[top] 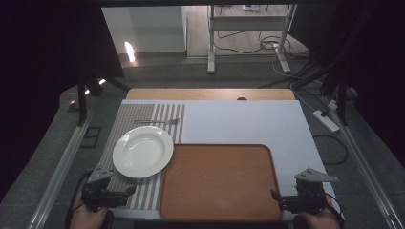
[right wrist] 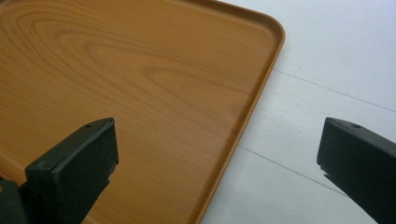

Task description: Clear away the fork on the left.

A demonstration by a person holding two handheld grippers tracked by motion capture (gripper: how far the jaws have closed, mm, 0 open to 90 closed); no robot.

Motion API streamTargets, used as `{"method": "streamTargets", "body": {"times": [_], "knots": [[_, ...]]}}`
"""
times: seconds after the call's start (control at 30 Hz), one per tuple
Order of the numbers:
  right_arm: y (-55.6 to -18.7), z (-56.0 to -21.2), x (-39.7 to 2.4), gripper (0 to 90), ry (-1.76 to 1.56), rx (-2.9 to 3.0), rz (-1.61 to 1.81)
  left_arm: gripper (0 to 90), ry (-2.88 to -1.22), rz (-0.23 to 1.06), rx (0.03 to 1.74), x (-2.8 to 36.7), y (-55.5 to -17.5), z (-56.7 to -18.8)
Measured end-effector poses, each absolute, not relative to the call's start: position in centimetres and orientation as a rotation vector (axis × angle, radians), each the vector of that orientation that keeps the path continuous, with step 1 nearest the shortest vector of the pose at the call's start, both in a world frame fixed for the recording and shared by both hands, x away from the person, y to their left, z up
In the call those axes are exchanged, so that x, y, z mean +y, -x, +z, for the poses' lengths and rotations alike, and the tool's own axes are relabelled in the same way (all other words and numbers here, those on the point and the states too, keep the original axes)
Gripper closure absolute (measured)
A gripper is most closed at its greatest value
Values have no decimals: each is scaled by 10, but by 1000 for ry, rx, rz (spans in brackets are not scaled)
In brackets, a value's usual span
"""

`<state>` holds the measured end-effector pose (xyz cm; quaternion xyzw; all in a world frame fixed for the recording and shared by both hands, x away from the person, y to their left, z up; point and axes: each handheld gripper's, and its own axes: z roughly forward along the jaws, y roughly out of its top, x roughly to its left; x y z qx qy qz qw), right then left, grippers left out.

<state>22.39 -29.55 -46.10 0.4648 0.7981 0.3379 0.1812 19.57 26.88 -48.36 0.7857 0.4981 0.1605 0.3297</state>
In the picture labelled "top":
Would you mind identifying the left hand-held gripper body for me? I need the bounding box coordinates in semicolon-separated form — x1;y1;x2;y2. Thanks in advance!
80;163;128;213

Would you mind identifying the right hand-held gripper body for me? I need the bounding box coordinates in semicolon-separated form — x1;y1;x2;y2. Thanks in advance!
279;167;340;215

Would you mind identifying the person's right hand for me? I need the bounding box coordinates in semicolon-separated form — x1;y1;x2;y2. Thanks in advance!
298;203;342;229

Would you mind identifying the person's left hand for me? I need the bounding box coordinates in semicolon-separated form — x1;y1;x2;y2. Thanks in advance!
69;192;110;229

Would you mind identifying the white round plate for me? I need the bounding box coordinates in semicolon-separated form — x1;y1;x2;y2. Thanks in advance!
112;125;175;179

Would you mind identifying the brown wooden tray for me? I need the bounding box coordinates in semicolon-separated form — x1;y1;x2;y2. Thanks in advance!
159;143;284;222

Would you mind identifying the grey metal fork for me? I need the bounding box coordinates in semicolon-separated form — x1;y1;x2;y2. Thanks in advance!
133;117;181;126

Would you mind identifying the grey striped placemat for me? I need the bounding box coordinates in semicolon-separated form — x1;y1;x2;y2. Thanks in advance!
99;103;186;211

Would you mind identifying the white board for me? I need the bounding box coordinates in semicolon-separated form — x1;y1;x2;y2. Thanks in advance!
112;99;338;222

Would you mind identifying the white power strip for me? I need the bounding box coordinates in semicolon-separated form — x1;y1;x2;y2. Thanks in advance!
311;109;341;134

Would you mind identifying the wooden table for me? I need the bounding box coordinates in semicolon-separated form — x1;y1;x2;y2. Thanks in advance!
126;88;296;101

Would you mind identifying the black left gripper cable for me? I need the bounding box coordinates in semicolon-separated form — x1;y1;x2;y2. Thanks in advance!
64;171;94;229

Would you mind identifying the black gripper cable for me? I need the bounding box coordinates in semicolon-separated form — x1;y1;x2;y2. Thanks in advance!
323;192;347;229
64;171;94;229

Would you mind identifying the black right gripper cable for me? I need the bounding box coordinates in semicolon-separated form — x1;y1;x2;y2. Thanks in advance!
323;192;347;229

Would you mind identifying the aluminium rail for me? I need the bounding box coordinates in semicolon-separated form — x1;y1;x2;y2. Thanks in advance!
330;111;405;229
26;115;93;229

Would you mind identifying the black square floor frame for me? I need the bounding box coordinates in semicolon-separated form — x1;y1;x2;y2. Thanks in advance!
79;126;103;149

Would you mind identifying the black looped cable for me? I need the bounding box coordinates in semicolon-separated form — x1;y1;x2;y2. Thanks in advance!
312;135;349;166

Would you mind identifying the tangle of floor cables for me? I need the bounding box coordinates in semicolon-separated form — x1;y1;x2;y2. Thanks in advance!
212;30;310;62

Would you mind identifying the white metal desk frame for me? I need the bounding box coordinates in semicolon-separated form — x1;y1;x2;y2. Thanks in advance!
206;4;293;75

